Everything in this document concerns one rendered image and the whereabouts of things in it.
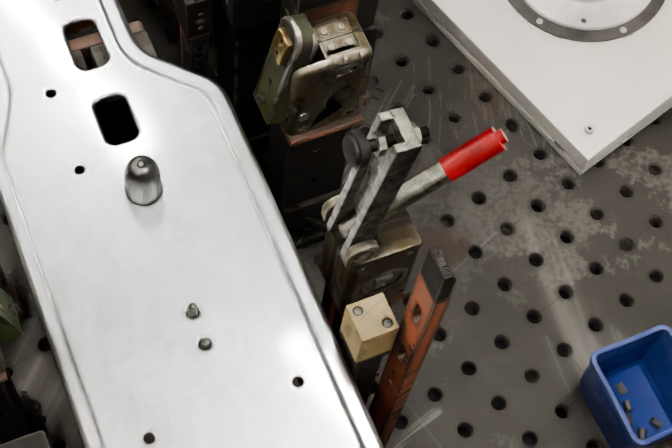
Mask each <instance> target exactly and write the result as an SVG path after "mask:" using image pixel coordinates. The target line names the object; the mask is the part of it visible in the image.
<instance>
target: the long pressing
mask: <svg viewBox="0 0 672 448"><path fill-rule="evenodd" d="M82 21H91V22H93V23H94V24H95V25H96V27H97V30H98V32H99V35H100V37H101V40H102V42H103V45H104V47H105V50H106V52H107V55H108V58H109V60H108V62H107V63H106V64H105V65H103V66H100V67H97V68H93V69H90V70H82V69H80V68H79V67H78V66H77V63H76V61H75V58H74V56H73V53H72V50H71V48H70V45H69V43H68V40H67V38H66V35H65V29H66V28H67V27H68V26H69V25H72V24H75V23H79V22H82ZM48 90H54V91H56V96H55V97H53V98H48V97H47V96H46V92H47V91H48ZM116 96H119V97H122V98H124V99H125V100H126V102H127V104H128V107H129V109H130V112H131V114H132V117H133V119H134V122H135V124H136V127H137V129H138V135H137V137H136V138H135V139H133V140H131V141H128V142H124V143H121V144H117V145H113V144H110V143H109V142H107V140H106V138H105V135H104V133H103V130H102V128H101V125H100V123H99V120H98V117H97V115H96V112H95V106H96V104H97V103H98V102H100V101H102V100H105V99H108V98H112V97H116ZM138 155H146V156H149V157H151V158H152V159H153V160H154V161H155V162H156V163H157V165H158V166H159V169H160V173H161V183H162V188H163V190H162V194H161V196H160V198H159V199H158V200H157V201H156V202H154V203H152V204H150V205H145V206H143V205H137V204H135V203H133V202H131V201H130V200H129V199H128V197H127V195H126V192H125V189H126V187H125V180H124V171H125V167H126V165H127V163H128V162H129V161H130V160H131V159H132V158H133V157H135V156H138ZM77 166H82V167H84V169H85V171H84V173H83V174H76V173H75V172H74V170H75V168H76V167H77ZM0 200H1V203H2V206H3V209H4V212H5V215H6V218H7V221H8V224H9V227H10V230H11V233H12V236H13V239H14V242H15V244H16V247H17V250H18V253H19V256H20V259H21V262H22V265H23V268H24V271H25V274H26V277H27V280H28V283H29V286H30V288H31V291H32V294H33V297H34V300H35V303H36V306H37V309H38V312H39V315H40V318H41V321H42V324H43V327H44V330H45V332H46V335H47V338H48V341H49V344H50V347H51V350H52V353H53V356H54V359H55V362H56V365H57V368H58V371H59V374H60V376H61V379H62V382H63V385H64V388H65V391H66V394H67V397H68V400H69V403H70V406H71V409H72V412H73V415H74V418H75V420H76V423H77V426H78V429H79V432H80V435H81V438H82V441H83V444H84V447H85V448H384V446H383V444H382V441H381V439H380V437H379V434H378V432H377V430H376V428H375V425H374V423H373V421H372V419H371V416H370V414H369V412H368V410H367V407H366V405H365V403H364V401H363V398H362V396H361V394H360V392H359V389H358V387H357V385H356V382H355V380H354V378H353V376H352V373H351V371H350V369H349V367H348V364H347V362H346V360H345V358H344V355H343V353H342V351H341V349H340V346H339V344H338V342H337V339H336V337H335V335H334V333H333V330H332V328H331V326H330V324H329V321H328V319H327V317H326V315H325V312H324V310H323V308H322V306H321V303H320V301H319V299H318V296H317V294H316V292H315V290H314V287H313V285H312V283H311V281H310V278H309V276H308V274H307V272H306V269H305V267H304V265H303V263H302V260H301V258H300V256H299V254H298V251H297V249H296V247H295V244H294V242H293V240H292V238H291V235H290V233H289V231H288V229H287V226H286V224H285V222H284V220H283V217H282V215H281V213H280V211H279V208H278V206H277V204H276V201H275V199H274V197H273V195H272V192H271V190H270V188H269V186H268V183H267V181H266V179H265V177H264V174H263V172H262V170H261V168H260V165H259V163H258V161H257V158H256V156H255V154H254V152H253V149H252V147H251V145H250V143H249V140H248V138H247V136H246V134H245V131H244V129H243V127H242V125H241V122H240V120H239V118H238V116H237V113H236V111H235V109H234V106H233V104H232V102H231V100H230V98H229V96H228V94H227V93H226V91H225V90H224V89H223V88H222V87H221V86H220V85H219V84H218V83H217V82H215V81H214V80H212V79H211V78H209V77H206V76H204V75H201V74H199V73H196V72H193V71H191V70H188V69H186V68H183V67H180V66H178V65H175V64H173V63H170V62H168V61H165V60H162V59H160V58H157V57H155V56H153V55H151V54H149V53H147V52H146V51H145V50H143V49H142V48H141V47H140V46H139V45H138V43H137V42H136V40H135V38H134V36H133V34H132V31H131V29H130V26H129V24H128V22H127V19H126V17H125V14H124V12H123V10H122V7H121V5H120V2H119V0H0ZM190 303H195V304H196V305H197V307H198V309H199V311H200V315H199V317H198V318H196V319H189V318H188V317H187V316H186V311H187V309H188V305H189V304H190ZM202 338H208V339H210V340H211V341H212V347H211V348H210V349H209V350H207V351H203V350H201V349H200V348H199V346H198V342H199V341H200V340H201V339H202ZM294 377H301V378H302V379H303V381H304V384H303V385H302V386H301V387H299V388H298V387H294V386H293V384H292V380H293V378H294ZM149 432H150V433H153V434H154V435H155V440H154V442H153V443H151V444H146V443H145V442H144V441H143V436H144V435H145V434H146V433H149Z"/></svg>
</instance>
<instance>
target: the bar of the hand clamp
mask: <svg viewBox="0 0 672 448"><path fill-rule="evenodd" d="M429 137H430V130H429V128H428V126H427V125H424V126H420V127H419V126H418V125H417V124H415V123H414V122H410V120H409V118H408V116H407V114H406V112H405V110H404V108H403V107H400V108H396V109H392V110H389V111H385V112H381V113H378V114H377V116H376V118H375V120H374V122H373V124H372V126H371V129H370V131H369V133H368V135H367V137H366V136H365V134H363V133H361V131H359V130H357V129H355V130H351V131H348V132H346V134H345V137H344V138H343V141H342V148H343V153H344V157H345V159H346V161H347V163H348V164H349V165H350V166H352V167H353V168H352V170H351V172H350V174H349V177H348V179H347V181H346V183H345V185H344V187H343V190H342V192H341V194H340V196H339V198H338V200H337V203H336V205H335V207H334V209H333V211H332V214H331V216H330V218H329V220H328V222H327V227H328V230H329V231H330V232H331V231H334V230H338V229H339V227H338V225H339V224H340V223H341V219H342V218H344V217H345V216H352V215H354V214H355V213H356V214H357V218H356V220H355V222H354V224H353V226H352V228H351V231H350V233H349V235H348V237H347V239H346V241H345V243H344V245H343V247H342V249H341V251H340V256H341V258H342V259H343V255H344V252H345V251H346V250H347V249H348V248H349V247H351V246H353V245H355V244H357V243H359V242H362V241H365V240H370V239H373V238H374V236H375V234H376V232H377V230H378V228H379V227H380V225H381V223H382V221H383V219H384V217H385V215H386V213H387V212H388V210H389V208H390V206H391V204H392V202H393V200H394V199H395V197H396V195H397V193H398V191H399V189H400V187H401V185H402V184H403V182H404V180H405V178H406V176H407V174H408V172H409V171H410V169H411V167H412V165H413V163H414V161H415V159H416V158H417V156H418V154H419V152H420V150H421V148H422V144H421V142H422V140H423V139H427V138H429Z"/></svg>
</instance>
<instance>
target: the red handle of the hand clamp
mask: <svg viewBox="0 0 672 448"><path fill-rule="evenodd" d="M506 142H508V139H507V137H506V135H505V133H504V132H503V130H502V129H499V130H497V131H496V130H495V129H494V128H493V127H490V128H488V129H487V130H485V131H484V132H482V133H480V134H479V135H477V136H475V137H474V138H472V139H471V140H469V141H467V142H466V143H464V144H462V145H461V146H459V147H458V148H456V149H454V150H453V151H451V152H449V153H448V154H446V155H445V156H443V157H441V158H440V159H439V162H438V163H436V164H435V165H433V166H432V167H430V168H428V169H427V170H425V171H423V172H422V173H420V174H419V175H417V176H415V177H414V178H412V179H411V180H409V181H407V182H406V183H404V184H402V185H401V187H400V189H399V191H398V193H397V195H396V197H395V199H394V200H393V202H392V204H391V206H390V208H389V210H388V212H387V213H386V215H385V217H384V219H383V221H385V220H387V219H388V218H390V217H392V216H393V215H395V214H397V213H398V212H400V211H402V210H403V209H405V208H406V207H408V206H410V205H411V204H413V203H415V202H416V201H418V200H420V199H421V198H423V197H425V196H426V195H428V194H429V193H431V192H433V191H434V190H436V189H438V188H439V187H441V186H443V185H444V184H446V183H448V182H449V181H452V182H454V181H456V180H457V179H459V178H461V177H462V176H464V175H466V174H467V173H469V172H471V171H472V170H474V169H475V168H477V167H479V166H480V165H482V164H484V163H485V162H487V161H489V160H490V159H492V158H494V157H495V156H497V155H498V154H500V153H502V152H503V151H505V150H506V146H505V144H504V143H506ZM356 218H357V214H356V213H355V214H354V215H352V216H345V217H344V218H342V219H341V223H340V224H339V225H338V227H339V230H340V232H341V234H342V237H343V238H344V239H347V237H348V235H349V233H350V231H351V228H352V226H353V224H354V222H355V220H356ZM383 221H382V222H383Z"/></svg>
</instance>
